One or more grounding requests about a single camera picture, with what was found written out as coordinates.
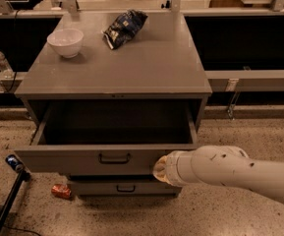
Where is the grey top drawer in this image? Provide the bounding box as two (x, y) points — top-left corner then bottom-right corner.
(16, 99), (197, 176)

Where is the grey drawer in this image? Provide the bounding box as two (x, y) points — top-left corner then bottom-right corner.
(68, 175), (181, 197)
(16, 99), (197, 176)

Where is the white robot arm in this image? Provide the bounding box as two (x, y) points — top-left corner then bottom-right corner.
(152, 146), (284, 204)

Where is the grey lower drawer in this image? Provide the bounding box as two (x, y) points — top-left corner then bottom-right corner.
(68, 175), (181, 197)

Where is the grey metal drawer cabinet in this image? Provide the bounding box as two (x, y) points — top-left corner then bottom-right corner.
(16, 11), (211, 124)

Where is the orange soda can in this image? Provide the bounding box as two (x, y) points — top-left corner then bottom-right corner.
(51, 184), (72, 200)

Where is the black floor pole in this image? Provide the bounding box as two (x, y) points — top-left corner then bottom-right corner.
(0, 170), (29, 232)

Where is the blue crumpled chip bag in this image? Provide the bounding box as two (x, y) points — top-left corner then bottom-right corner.
(103, 10), (148, 50)

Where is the blue soda can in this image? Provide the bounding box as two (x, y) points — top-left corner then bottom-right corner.
(5, 154), (24, 172)

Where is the white ceramic bowl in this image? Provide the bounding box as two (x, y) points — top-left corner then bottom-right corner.
(47, 29), (84, 58)

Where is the clear plastic water bottle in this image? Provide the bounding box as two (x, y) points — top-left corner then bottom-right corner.
(0, 51), (15, 79)

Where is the black lower drawer handle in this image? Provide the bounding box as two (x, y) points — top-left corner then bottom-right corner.
(116, 185), (136, 193)

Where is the black drawer handle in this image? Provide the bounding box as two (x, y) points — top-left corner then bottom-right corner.
(98, 153), (131, 164)
(116, 185), (136, 193)

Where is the black top drawer handle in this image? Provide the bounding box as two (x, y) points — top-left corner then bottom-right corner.
(98, 153), (131, 164)

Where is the grey metal rail frame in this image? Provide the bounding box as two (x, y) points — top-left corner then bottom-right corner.
(7, 6), (284, 121)

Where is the black floor cable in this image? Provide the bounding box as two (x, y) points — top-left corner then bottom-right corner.
(0, 219), (42, 236)

